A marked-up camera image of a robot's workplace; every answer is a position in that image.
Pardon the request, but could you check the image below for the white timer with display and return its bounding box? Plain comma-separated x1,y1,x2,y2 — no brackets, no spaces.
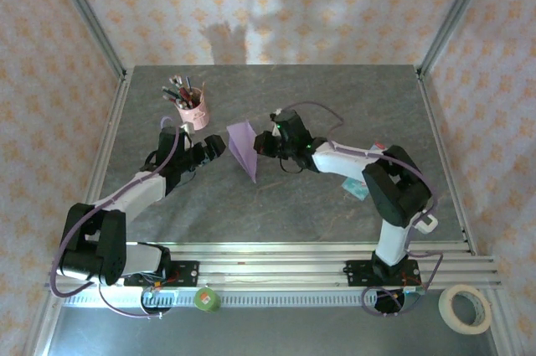
412,213,439,235

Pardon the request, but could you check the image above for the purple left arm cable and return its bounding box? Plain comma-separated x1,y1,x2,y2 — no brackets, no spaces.
49,116,181,319

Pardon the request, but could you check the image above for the dark green pen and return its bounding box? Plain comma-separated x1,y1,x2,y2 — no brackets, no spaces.
161,85,185,102

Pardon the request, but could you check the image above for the white-tipped grey pen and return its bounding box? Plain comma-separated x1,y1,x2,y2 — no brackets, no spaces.
168,75,188,101

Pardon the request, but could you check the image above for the aluminium frame post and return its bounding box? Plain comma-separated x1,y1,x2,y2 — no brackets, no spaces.
44,0,129,80
418,0,499,76

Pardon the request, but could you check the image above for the lilac paper sheet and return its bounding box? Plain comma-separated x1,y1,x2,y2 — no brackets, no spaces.
226,120,259,184

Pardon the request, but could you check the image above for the pink metal pen cup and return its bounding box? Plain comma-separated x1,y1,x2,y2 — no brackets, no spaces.
175,87,209,131

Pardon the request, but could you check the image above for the white masking tape roll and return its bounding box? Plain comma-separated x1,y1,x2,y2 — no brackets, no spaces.
438,283,493,335

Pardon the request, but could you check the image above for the teal illustrated paper packet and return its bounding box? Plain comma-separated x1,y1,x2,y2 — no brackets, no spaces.
342,141,389,202

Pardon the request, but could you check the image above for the small circuit board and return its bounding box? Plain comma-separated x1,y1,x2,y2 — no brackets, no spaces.
402,286,425,305
142,288,179,301

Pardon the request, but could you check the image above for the slotted grey cable duct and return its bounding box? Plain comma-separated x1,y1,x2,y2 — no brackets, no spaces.
62,292,378,309

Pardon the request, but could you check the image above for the green tape roll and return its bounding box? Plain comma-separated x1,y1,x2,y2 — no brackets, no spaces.
193,286,222,313

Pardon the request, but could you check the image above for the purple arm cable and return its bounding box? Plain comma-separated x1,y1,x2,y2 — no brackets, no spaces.
288,101,445,318
49,116,181,319

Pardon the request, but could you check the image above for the aluminium side rail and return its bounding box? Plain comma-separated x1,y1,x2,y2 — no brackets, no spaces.
66,66,135,256
416,66,478,256

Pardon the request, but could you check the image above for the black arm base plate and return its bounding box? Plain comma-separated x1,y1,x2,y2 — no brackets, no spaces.
124,261,200,288
345,259,421,288

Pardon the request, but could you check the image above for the aluminium mounting rail frame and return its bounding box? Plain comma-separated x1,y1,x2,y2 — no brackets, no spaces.
44,240,503,292

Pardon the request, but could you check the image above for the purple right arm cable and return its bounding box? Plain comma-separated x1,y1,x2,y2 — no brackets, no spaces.
288,101,445,318

